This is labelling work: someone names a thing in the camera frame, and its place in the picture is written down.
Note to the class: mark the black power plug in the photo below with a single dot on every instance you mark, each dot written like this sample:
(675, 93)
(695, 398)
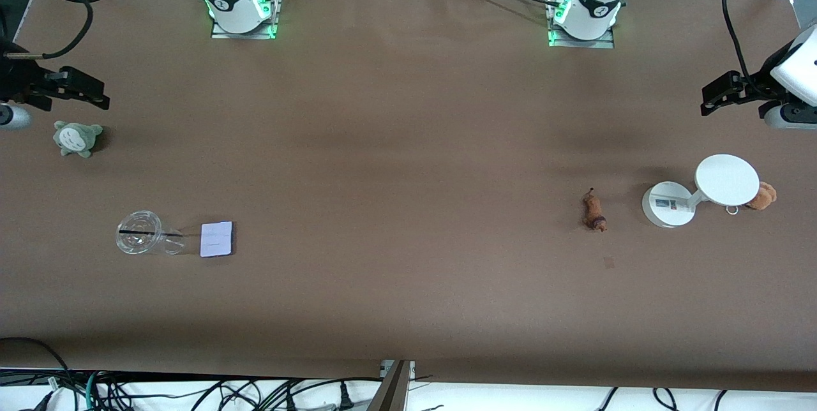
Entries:
(344, 398)

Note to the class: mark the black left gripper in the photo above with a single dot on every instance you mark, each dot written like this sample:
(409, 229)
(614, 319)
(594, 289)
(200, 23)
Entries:
(757, 87)

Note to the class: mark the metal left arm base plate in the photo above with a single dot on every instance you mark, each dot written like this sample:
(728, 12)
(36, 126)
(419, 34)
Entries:
(581, 43)

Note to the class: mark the brown lion figurine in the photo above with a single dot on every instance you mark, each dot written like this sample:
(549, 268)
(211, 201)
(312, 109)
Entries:
(595, 210)

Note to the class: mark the aluminium frame post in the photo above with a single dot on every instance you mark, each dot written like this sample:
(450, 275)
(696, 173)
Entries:
(392, 388)

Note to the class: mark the white lavender card pad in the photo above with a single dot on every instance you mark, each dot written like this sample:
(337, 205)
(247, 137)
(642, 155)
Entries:
(216, 239)

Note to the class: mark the green Totoro plush toy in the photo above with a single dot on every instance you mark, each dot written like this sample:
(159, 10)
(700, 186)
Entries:
(76, 138)

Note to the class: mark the clear plastic lidded cup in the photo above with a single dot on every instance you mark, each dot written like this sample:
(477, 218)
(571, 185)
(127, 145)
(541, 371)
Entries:
(140, 233)

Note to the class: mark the black drinking straw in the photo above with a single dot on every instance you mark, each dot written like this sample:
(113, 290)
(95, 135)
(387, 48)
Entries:
(143, 232)

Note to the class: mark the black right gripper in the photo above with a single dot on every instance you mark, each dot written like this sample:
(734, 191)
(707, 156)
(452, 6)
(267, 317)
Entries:
(19, 84)

